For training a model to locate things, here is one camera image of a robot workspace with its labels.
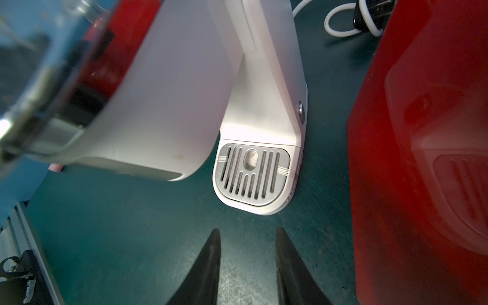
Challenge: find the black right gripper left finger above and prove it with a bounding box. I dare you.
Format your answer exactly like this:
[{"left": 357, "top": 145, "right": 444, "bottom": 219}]
[{"left": 167, "top": 229, "right": 221, "bottom": 304}]

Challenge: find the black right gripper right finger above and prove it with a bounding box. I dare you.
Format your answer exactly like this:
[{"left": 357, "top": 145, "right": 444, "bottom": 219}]
[{"left": 275, "top": 227, "right": 332, "bottom": 305}]

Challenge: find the red coffee machine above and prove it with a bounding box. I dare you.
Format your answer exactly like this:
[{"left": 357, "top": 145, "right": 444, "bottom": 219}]
[{"left": 347, "top": 1, "right": 487, "bottom": 304}]

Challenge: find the white coffee machine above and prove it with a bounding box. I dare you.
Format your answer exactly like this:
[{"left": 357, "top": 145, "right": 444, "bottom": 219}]
[{"left": 1, "top": 1, "right": 308, "bottom": 216}]

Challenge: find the black power plug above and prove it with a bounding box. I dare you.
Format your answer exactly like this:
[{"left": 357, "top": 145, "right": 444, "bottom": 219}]
[{"left": 353, "top": 0, "right": 396, "bottom": 32}]

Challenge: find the aluminium frame rail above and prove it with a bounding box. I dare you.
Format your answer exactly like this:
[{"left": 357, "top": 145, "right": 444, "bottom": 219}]
[{"left": 1, "top": 202, "right": 65, "bottom": 304}]

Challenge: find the white power cable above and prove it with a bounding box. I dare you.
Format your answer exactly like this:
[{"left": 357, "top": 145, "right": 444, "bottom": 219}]
[{"left": 292, "top": 0, "right": 384, "bottom": 38}]

